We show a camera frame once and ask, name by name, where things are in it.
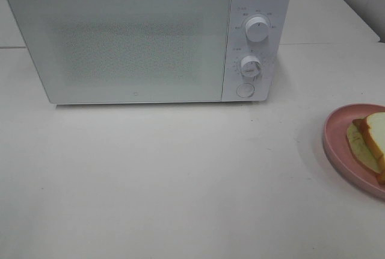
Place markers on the round white door button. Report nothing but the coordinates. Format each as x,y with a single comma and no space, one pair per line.
245,90

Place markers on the white microwave door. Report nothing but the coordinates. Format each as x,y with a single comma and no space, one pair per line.
126,51

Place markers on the pink round plate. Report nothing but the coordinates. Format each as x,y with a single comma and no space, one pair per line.
338,152

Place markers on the white bread sandwich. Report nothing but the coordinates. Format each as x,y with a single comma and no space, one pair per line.
366,140

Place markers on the lower white timer knob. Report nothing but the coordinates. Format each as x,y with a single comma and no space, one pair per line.
250,66

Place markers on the upper white power knob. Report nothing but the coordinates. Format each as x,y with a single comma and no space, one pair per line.
257,28

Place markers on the white microwave oven body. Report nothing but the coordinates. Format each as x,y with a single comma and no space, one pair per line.
258,0

